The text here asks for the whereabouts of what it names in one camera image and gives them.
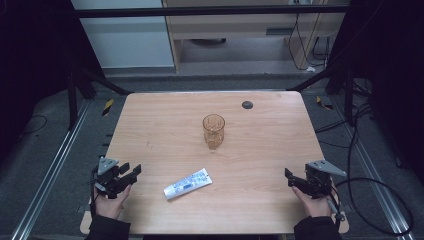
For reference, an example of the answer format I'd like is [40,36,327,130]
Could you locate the amber glass cup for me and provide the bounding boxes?
[202,113,226,151]

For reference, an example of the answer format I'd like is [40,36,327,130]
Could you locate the black metal frame strut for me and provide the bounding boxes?
[65,66,133,132]
[287,61,356,127]

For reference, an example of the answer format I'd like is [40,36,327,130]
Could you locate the black floor cables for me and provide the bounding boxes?
[314,78,376,150]

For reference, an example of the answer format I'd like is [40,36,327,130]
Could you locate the black horizontal frame bar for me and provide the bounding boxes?
[70,5,350,19]

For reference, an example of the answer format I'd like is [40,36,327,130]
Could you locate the light wooden desk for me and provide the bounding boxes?
[161,0,351,73]

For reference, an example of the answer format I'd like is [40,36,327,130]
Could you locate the person's left hand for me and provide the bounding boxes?
[93,184,133,221]

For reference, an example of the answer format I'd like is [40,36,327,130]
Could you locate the white cabinet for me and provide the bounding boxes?
[70,0,175,70]

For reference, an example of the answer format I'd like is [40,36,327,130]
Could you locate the dark curtain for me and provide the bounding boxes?
[0,0,104,164]
[328,0,424,184]

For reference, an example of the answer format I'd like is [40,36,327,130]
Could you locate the white blue toothpaste tube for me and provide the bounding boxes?
[162,167,214,201]

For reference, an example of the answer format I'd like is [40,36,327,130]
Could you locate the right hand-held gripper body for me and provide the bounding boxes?
[304,159,348,200]

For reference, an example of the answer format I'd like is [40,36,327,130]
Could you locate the aluminium floor rail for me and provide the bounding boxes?
[10,99,92,240]
[332,95,416,240]

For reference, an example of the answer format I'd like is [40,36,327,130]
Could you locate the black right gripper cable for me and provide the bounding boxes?
[326,126,415,236]

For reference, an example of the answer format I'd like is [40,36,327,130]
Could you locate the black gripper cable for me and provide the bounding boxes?
[88,179,98,216]
[326,126,415,236]

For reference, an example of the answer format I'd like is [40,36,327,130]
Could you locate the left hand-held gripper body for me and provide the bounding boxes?
[92,156,131,200]

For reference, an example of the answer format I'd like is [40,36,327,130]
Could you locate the yellow black striped tape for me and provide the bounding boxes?
[315,95,334,111]
[101,98,115,117]

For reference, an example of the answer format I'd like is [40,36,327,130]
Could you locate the thin black floor cable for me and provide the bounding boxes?
[19,114,49,137]

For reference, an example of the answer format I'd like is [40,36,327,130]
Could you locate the person's right hand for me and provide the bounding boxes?
[291,185,338,219]

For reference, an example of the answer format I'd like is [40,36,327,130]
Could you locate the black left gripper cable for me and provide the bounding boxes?
[88,179,98,216]

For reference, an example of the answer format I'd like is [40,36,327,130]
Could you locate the black cables under desk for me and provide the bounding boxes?
[287,12,332,72]

